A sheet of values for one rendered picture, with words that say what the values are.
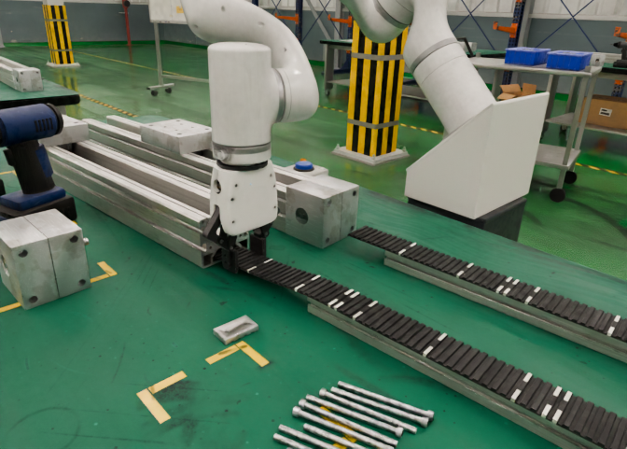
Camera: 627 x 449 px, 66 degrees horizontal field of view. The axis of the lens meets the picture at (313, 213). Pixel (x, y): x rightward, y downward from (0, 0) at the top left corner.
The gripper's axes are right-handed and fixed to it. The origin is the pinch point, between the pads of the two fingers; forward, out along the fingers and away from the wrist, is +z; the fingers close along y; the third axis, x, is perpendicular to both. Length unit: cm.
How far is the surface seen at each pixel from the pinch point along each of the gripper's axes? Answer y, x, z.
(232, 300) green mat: -7.2, -5.6, 2.7
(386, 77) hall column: 295, 168, 12
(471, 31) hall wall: 796, 332, -13
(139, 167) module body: 2.5, 34.7, -5.8
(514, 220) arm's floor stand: 64, -20, 7
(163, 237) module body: -4.9, 15.3, 0.7
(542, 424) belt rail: -1.0, -46.5, 1.7
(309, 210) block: 14.1, -0.9, -3.7
